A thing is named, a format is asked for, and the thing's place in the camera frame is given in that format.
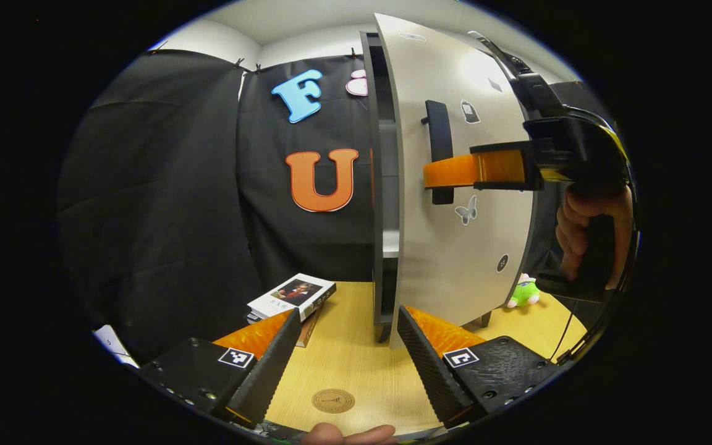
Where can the round brown coaster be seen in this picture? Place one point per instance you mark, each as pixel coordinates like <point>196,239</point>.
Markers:
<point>333,400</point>

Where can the white book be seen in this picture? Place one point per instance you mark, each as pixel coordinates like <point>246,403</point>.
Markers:
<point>294,293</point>

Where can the white paper sheet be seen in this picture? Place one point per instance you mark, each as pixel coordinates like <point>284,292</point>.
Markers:
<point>115,347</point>

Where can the dark grey cabinet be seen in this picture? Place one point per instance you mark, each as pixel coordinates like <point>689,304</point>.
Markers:
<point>381,185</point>

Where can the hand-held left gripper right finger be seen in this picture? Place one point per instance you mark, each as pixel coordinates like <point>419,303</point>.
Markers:
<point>427,371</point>

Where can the black backdrop cloth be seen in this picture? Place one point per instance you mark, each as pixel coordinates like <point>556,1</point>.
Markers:
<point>158,204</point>

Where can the green plush toy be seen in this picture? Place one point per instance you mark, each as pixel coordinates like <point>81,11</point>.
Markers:
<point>523,292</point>

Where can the brown book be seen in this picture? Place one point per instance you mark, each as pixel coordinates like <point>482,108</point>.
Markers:
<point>309,327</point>

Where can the grey cabinet door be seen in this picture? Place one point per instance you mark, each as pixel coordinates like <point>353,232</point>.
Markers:
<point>455,259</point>

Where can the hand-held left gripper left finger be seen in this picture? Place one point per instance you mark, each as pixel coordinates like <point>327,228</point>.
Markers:
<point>269,364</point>

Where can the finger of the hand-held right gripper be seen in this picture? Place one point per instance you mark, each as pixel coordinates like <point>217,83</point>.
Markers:
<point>492,167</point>

